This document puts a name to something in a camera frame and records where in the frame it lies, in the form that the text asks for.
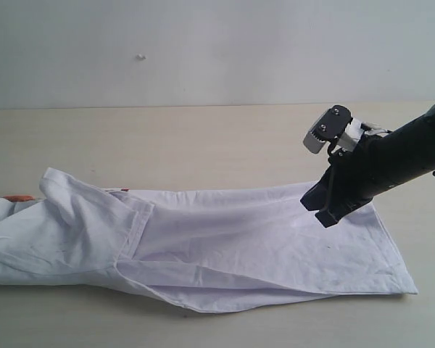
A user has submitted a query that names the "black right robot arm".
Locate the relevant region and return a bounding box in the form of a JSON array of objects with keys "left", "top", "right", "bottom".
[{"left": 301, "top": 105, "right": 435, "bottom": 228}]

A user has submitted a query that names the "orange clothing tag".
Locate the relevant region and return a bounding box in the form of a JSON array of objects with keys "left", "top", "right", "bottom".
[{"left": 3, "top": 195, "right": 35, "bottom": 202}]

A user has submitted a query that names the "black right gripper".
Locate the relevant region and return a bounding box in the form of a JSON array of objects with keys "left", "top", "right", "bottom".
[{"left": 300, "top": 139, "right": 399, "bottom": 228}]

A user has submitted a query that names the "white t-shirt red Chinese patch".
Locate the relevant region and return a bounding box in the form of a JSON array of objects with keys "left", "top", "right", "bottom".
[{"left": 0, "top": 168, "right": 418, "bottom": 313}]

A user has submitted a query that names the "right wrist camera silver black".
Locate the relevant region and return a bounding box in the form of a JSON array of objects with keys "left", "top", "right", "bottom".
[{"left": 302, "top": 105, "right": 352, "bottom": 154}]

